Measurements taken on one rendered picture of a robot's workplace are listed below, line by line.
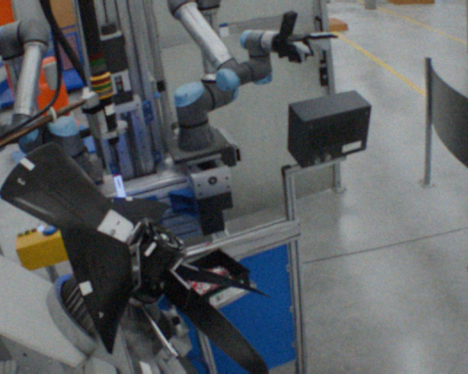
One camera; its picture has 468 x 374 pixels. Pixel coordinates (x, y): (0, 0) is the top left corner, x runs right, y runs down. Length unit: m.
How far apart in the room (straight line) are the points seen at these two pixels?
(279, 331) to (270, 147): 1.56
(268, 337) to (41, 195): 1.24
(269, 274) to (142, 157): 0.68
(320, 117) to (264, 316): 0.81
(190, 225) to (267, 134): 1.34
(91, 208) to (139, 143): 0.95
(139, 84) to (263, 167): 1.52
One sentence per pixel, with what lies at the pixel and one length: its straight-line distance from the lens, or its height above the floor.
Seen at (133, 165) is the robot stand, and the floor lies 0.98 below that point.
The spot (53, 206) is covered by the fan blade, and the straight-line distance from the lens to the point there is 1.04.
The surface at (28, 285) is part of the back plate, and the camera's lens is 1.12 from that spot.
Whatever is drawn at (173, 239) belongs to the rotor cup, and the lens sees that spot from 1.07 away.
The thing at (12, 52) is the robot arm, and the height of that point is 1.58.
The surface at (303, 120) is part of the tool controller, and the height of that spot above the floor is 1.23.
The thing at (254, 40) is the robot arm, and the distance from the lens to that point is 1.68.
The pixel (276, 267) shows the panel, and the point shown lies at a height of 0.68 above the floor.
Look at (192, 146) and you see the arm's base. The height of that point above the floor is 1.06.
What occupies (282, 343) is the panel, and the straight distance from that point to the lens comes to 2.07.
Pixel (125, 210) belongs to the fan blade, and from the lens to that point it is 1.28.
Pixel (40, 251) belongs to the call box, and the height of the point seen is 1.04.
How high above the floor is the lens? 1.78
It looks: 28 degrees down
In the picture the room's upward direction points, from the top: 9 degrees counter-clockwise
